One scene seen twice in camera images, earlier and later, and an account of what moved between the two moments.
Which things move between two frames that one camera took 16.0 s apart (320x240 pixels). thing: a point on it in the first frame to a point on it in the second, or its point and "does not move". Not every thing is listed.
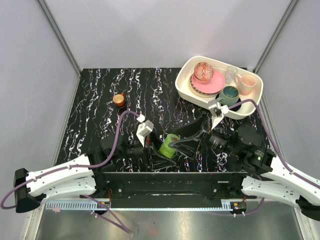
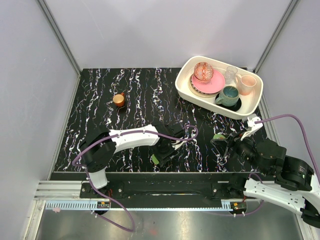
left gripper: x=153 y=161 to x=162 y=158
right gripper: x=191 y=129 to x=221 y=145
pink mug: x=246 y=83 does not move
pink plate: x=214 y=86 does not move
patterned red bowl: x=203 y=72 does not move
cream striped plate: x=198 y=92 does not move
